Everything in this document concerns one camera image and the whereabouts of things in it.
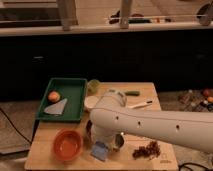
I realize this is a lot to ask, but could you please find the blue sponge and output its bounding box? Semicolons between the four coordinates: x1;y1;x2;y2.
91;141;108;161

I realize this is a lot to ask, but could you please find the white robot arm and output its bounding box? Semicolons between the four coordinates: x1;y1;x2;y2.
89;89;213;153

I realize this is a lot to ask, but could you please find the dark maroon bowl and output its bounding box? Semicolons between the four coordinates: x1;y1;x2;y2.
86;120;92;138

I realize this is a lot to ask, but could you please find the orange red bowl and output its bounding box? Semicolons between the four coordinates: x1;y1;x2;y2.
51;129;83;162

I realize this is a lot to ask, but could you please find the green plastic cup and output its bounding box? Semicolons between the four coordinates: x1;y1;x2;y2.
87;79;100;94

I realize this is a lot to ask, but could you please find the white round container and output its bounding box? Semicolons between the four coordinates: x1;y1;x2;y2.
84;96;99;112

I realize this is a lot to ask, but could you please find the green pepper toy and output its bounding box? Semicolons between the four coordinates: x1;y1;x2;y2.
125;91;140;96

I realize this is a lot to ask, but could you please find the green plastic tray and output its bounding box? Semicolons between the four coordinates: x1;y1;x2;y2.
36;78;87;122

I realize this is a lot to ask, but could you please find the orange fruit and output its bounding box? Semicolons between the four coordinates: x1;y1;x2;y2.
48;91;60;103

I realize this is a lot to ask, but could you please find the grey folded cloth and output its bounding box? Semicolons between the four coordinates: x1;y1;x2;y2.
44;98;67;115

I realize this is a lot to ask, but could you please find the small metal cup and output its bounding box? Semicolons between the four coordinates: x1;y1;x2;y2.
114;134;124;150

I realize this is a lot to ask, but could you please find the brown dried crumbs pile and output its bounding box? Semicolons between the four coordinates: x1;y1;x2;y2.
132;141;161;159

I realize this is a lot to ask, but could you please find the spice bottles cluster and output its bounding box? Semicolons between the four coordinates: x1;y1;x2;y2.
178;88;213;112

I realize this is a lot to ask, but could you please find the black cable on floor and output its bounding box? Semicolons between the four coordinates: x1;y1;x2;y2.
0;107;33;145

